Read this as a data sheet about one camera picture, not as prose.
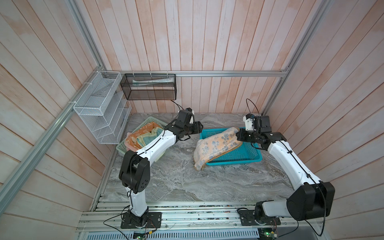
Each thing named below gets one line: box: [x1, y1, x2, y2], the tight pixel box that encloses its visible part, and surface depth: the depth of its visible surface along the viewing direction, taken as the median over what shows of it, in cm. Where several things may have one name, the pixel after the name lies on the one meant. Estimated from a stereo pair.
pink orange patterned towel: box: [124, 122, 163, 152], surface depth 97 cm
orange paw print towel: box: [193, 127, 243, 171], surface depth 87 cm
